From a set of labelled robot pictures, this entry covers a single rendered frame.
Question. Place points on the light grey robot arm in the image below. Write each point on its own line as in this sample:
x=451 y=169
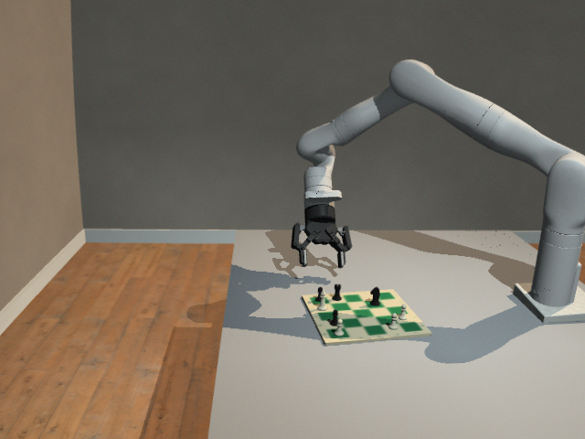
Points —
x=557 y=270

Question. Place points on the green and cream chessboard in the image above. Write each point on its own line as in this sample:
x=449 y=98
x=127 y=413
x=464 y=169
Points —
x=363 y=322

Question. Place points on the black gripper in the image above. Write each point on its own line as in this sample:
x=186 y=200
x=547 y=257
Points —
x=321 y=229

